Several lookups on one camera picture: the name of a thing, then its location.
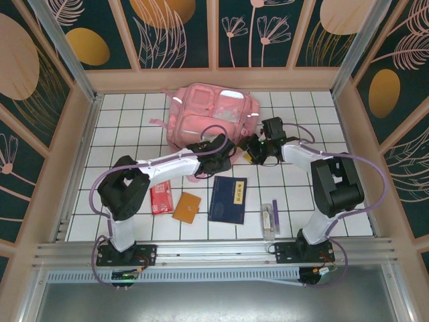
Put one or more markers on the grey metal sheet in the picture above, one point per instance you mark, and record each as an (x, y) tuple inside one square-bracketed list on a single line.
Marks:
[(214, 302)]

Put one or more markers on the aluminium mounting rail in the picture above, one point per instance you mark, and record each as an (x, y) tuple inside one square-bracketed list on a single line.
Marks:
[(214, 250)]

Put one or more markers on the pink backpack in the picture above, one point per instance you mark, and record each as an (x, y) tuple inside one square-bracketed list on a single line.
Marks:
[(201, 110)]

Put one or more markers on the red tissue packet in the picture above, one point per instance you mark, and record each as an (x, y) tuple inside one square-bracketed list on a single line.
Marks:
[(161, 201)]

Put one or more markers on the navy blue notebook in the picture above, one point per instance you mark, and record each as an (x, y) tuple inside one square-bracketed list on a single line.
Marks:
[(224, 201)]

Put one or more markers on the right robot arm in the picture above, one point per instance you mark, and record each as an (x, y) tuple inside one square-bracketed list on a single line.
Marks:
[(335, 191)]

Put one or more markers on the small circuit board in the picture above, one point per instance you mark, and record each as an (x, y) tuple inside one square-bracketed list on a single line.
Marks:
[(321, 271), (125, 275)]

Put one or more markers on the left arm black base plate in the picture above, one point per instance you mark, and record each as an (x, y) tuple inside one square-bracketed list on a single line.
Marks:
[(147, 255)]

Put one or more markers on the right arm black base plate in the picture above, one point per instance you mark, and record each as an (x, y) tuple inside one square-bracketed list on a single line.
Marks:
[(285, 251)]

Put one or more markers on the tan leather wallet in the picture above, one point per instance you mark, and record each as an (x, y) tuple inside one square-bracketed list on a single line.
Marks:
[(186, 208)]

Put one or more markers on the purple pen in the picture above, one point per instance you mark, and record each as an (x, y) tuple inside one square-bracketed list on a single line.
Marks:
[(275, 214)]

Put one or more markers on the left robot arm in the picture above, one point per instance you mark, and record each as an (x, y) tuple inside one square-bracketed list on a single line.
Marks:
[(167, 166)]

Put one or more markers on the clear plastic case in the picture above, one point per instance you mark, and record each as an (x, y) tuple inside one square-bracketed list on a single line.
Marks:
[(267, 221)]

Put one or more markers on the aluminium corner post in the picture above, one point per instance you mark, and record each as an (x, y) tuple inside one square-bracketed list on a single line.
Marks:
[(63, 50), (362, 43)]

